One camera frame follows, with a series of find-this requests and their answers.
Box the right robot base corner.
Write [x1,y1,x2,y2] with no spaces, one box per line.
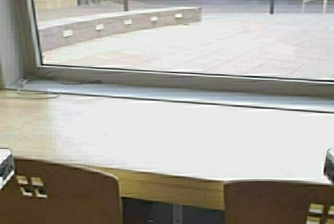
[323,149,334,184]

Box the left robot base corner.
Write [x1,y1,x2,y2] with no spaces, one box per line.
[1,148,15,189]

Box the long wooden window counter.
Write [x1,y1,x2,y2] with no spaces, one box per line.
[1,90,333,210]

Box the wooden chair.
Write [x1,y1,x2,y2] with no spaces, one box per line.
[1,156,123,223]
[224,180,333,223]

